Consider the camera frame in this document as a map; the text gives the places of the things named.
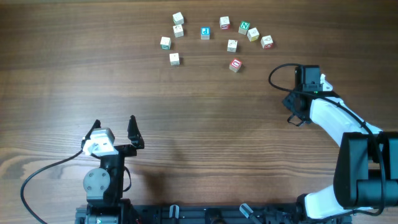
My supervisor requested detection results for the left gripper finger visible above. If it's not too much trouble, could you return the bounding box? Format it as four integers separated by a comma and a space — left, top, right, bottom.
127, 115, 145, 149
81, 119, 101, 148

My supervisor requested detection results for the red letter A block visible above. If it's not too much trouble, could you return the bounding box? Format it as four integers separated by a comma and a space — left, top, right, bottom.
169, 53, 180, 66

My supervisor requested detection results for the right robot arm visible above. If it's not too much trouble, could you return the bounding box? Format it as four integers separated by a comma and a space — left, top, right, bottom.
283, 64, 397, 223

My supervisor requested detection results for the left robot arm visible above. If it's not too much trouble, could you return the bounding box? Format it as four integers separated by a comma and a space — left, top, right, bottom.
75, 115, 144, 224

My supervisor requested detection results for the wooden block red side right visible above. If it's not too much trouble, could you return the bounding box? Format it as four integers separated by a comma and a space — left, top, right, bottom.
261, 35, 274, 49

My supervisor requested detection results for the wooden block red side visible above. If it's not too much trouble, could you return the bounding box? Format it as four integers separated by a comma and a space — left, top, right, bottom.
261, 35, 274, 49
220, 16, 231, 30

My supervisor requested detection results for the wooden block yellow side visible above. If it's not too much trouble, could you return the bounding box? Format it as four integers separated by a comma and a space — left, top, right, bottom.
247, 27, 259, 42

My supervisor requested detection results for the red letter U block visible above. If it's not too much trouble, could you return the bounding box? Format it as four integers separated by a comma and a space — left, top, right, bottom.
229, 58, 243, 73

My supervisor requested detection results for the wooden block with picture centre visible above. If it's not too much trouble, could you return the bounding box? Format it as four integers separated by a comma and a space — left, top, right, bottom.
227, 39, 238, 52

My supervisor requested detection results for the green letter N block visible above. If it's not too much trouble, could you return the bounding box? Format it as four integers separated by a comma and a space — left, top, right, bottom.
238, 21, 250, 35

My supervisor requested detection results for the wooden block red side top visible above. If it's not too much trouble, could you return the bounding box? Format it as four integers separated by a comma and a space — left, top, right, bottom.
220, 16, 231, 30

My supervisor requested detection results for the wooden block green side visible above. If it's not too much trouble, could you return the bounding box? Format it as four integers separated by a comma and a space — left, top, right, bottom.
160, 37, 171, 50

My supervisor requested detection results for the blue letter P block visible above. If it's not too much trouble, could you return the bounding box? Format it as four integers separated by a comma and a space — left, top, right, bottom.
200, 27, 210, 40

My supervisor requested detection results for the wooden block with tree picture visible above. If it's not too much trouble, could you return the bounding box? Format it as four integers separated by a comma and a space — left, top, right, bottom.
173, 24, 184, 38

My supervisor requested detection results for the plain wooden block top left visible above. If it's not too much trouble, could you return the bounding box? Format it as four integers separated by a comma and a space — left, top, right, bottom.
172, 12, 184, 25

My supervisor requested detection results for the left black camera cable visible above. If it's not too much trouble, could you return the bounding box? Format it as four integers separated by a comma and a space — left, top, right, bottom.
19, 148, 85, 224

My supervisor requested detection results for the black camera cable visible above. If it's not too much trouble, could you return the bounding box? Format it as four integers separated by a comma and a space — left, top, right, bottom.
267, 63, 387, 217
19, 148, 85, 224

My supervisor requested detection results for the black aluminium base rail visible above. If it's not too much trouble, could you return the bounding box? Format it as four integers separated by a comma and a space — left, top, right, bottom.
74, 202, 353, 224

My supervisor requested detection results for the right black camera cable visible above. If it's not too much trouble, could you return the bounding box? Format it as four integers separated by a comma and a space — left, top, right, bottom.
267, 63, 387, 217

